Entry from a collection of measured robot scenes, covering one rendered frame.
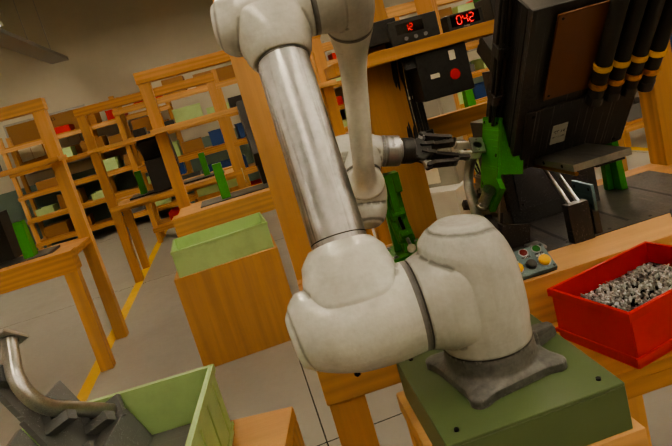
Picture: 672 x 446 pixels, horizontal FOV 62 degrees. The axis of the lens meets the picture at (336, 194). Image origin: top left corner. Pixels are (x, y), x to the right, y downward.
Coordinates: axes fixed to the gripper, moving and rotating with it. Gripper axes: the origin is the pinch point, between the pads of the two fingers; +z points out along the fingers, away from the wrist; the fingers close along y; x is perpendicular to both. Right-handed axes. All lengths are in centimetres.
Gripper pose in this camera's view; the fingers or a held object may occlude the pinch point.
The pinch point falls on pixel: (468, 149)
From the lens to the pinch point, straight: 168.0
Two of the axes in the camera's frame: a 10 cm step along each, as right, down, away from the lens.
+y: -1.0, -8.0, 5.9
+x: -0.9, 5.9, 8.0
